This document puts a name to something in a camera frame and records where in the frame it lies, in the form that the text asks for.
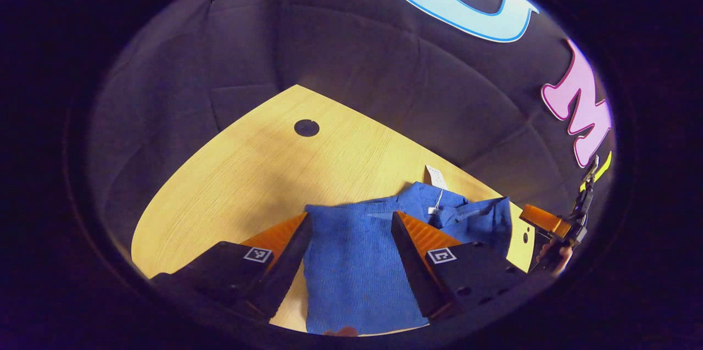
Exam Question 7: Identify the blue button-up jacket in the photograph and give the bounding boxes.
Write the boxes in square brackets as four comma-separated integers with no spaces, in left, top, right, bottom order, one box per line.
[302,181,514,336]

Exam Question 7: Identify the black backdrop cloth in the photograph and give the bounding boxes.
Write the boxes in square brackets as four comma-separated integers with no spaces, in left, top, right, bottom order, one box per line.
[88,0,616,263]

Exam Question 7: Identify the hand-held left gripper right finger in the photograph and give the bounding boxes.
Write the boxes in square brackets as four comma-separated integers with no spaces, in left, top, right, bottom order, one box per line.
[391,210,542,322]

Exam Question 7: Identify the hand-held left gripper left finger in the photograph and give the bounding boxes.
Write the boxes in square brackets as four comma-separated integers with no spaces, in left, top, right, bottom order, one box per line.
[149,212,314,319]

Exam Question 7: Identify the white garment hang tag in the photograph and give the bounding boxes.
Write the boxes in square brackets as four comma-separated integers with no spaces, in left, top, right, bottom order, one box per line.
[424,164,448,216]

